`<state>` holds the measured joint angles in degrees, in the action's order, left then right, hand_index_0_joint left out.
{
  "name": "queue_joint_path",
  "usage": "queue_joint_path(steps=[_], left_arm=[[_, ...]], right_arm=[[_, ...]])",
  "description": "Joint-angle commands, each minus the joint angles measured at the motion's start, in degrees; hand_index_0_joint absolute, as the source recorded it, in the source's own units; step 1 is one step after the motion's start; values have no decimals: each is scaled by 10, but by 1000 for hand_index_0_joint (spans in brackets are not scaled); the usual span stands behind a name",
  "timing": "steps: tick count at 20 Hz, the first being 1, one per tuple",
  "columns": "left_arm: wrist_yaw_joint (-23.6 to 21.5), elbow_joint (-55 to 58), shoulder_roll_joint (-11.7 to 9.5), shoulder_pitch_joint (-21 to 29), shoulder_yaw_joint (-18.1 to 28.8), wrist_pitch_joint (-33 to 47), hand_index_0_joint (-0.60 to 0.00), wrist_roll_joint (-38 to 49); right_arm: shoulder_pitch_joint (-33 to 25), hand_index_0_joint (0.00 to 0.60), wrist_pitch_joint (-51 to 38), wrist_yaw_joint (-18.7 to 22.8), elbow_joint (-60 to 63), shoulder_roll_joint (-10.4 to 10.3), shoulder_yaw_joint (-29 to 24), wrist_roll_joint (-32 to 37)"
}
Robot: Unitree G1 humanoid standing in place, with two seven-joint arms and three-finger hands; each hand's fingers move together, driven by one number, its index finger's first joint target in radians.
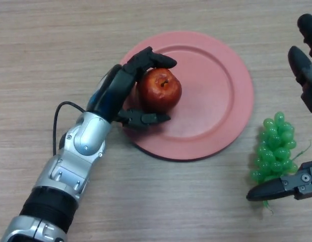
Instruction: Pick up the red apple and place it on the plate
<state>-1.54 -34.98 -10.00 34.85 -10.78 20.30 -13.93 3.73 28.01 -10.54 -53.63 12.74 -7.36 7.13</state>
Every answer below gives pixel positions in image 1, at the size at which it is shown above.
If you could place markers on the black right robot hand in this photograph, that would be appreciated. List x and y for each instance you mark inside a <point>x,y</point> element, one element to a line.
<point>303,68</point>

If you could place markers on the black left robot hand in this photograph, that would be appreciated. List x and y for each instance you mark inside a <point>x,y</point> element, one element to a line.
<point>111,93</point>

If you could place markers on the red apple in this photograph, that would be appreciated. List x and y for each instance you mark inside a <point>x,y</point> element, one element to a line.
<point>162,94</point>

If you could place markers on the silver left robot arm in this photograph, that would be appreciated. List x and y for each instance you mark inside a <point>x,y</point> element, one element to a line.
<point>70,161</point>

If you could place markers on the pink round plate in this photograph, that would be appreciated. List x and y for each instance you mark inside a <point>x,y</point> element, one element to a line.
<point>211,100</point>

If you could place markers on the green grape bunch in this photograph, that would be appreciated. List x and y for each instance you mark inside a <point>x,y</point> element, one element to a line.
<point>274,151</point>

